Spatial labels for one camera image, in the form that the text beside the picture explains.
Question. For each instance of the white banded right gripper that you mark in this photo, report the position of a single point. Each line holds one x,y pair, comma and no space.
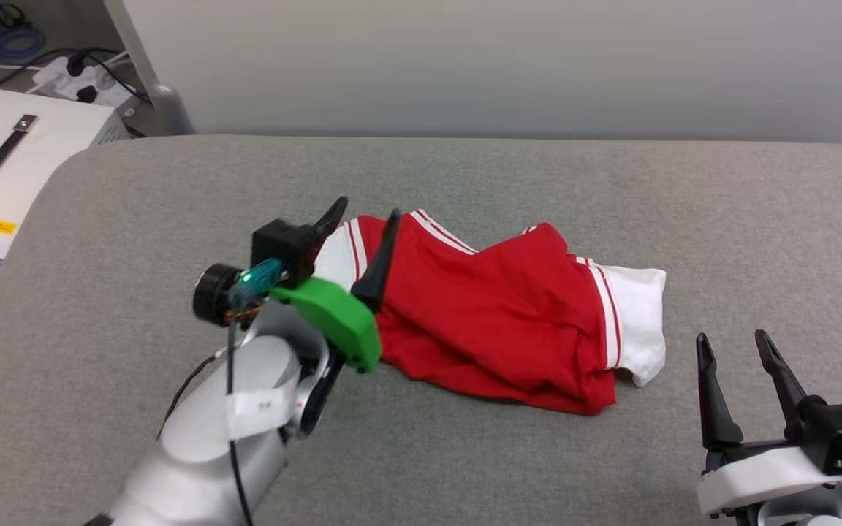
764,475

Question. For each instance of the white power strip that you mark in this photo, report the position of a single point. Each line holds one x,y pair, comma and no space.
63,80

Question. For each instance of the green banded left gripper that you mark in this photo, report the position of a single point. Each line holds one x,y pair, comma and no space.
337,321

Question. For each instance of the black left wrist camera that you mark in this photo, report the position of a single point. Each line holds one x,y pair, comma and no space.
278,241

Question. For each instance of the grey metal frame leg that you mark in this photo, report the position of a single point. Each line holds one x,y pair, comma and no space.
150,80

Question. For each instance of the grey fabric sofa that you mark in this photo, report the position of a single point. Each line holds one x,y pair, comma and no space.
538,460

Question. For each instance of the red and white garment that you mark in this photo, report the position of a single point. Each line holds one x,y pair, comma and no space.
501,314

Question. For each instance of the white equipment case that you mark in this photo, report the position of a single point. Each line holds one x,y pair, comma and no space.
41,161

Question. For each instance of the teal left camera connector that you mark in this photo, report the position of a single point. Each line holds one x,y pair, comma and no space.
260,276

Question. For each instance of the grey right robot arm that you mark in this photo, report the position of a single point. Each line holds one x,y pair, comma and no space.
808,513

